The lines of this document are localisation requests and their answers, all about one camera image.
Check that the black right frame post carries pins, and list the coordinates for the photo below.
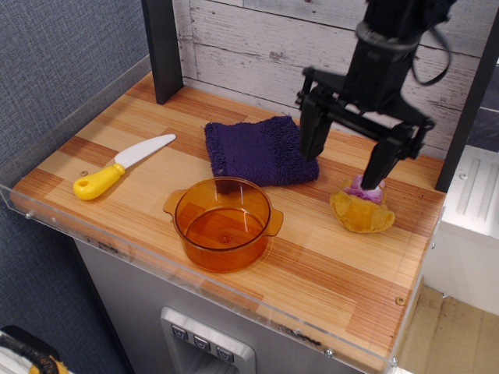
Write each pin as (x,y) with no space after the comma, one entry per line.
(474,100)

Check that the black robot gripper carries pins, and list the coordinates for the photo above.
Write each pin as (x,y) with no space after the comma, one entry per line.
(367,100)

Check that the orange transparent plastic pot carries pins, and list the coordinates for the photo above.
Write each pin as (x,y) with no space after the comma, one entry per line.
(225,223)

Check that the black left frame post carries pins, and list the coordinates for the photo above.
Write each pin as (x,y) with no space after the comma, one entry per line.
(162,41)

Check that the clear acrylic table guard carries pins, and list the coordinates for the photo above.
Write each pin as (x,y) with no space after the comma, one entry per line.
(317,283)

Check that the grey toy fridge cabinet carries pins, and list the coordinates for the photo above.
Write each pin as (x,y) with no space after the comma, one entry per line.
(134,298)

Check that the yellow handled white toy knife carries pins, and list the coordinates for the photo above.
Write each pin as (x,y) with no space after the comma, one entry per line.
(92,186)

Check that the yellow plush cheese toy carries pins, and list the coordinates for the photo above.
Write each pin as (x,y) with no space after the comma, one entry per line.
(360,210)

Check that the white grey side appliance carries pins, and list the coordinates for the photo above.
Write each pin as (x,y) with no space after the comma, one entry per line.
(462,261)

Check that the black yellow object bottom left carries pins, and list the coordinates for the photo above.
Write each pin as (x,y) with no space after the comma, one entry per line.
(22,352)

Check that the purple folded cloth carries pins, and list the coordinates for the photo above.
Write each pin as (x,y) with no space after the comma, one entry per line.
(264,153)

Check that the silver dispenser button panel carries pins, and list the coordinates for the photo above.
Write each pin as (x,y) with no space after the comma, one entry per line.
(198,348)

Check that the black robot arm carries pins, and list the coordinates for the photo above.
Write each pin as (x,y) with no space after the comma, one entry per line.
(402,19)

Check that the black frame post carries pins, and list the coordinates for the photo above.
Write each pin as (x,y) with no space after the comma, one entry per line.
(474,100)
(162,41)

